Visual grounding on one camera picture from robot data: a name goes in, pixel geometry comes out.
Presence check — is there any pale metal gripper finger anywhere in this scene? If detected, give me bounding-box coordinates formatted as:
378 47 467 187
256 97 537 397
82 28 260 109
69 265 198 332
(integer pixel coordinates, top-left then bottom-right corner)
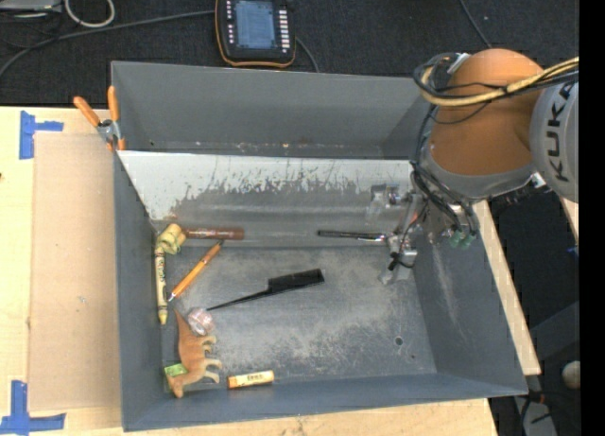
377 248 420 286
367 183 404 225

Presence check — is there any black pen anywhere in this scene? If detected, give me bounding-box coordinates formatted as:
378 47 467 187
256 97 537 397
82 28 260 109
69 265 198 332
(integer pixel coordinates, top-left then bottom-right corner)
317 229 389 243

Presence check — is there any grey metal bin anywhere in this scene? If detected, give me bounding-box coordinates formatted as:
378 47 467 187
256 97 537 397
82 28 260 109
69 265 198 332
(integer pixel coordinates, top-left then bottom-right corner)
110 60 529 433

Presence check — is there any black tail comb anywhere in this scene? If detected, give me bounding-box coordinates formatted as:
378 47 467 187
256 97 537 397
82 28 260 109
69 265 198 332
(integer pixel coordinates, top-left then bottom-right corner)
205 268 326 313

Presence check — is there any red-brown marker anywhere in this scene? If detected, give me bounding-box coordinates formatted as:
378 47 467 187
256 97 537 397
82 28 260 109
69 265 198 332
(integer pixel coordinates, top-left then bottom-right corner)
181 227 246 242

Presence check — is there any orange glue stick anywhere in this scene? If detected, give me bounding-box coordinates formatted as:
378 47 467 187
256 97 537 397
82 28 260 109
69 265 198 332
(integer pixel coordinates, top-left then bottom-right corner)
226 369 276 391

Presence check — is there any orange pen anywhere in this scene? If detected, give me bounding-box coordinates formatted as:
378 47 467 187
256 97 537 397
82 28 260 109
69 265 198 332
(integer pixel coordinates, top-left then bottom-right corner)
167 240 225 304

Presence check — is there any clear tape roll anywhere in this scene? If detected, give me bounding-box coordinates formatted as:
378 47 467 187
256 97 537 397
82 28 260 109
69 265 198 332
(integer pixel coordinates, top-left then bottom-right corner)
186 306 216 338

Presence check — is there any pale yellow roll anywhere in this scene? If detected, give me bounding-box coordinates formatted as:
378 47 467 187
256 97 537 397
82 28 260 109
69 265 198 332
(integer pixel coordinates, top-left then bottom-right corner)
156 222 187 256

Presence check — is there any orange toy dinosaur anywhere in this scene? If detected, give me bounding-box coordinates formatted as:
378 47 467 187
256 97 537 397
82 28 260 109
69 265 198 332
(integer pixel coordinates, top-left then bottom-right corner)
165 307 224 400

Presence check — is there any yellow crayon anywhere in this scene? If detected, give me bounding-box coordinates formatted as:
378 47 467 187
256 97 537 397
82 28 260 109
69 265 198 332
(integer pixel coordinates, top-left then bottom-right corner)
153 244 170 326

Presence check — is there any brown cardboard board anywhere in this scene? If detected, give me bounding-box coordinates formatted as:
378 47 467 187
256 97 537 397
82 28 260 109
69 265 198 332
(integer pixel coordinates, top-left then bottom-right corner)
26 132 125 414

